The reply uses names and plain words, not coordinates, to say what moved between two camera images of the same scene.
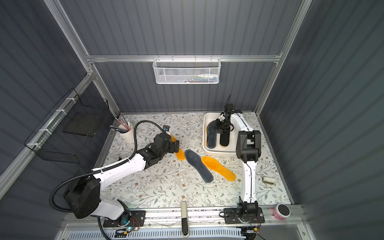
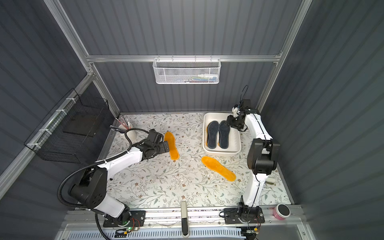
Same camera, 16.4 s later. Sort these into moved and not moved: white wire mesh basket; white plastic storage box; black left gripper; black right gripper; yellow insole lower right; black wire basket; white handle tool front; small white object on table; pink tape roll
Moved: black right gripper; black left gripper
Not moved: white handle tool front; white wire mesh basket; pink tape roll; small white object on table; white plastic storage box; yellow insole lower right; black wire basket
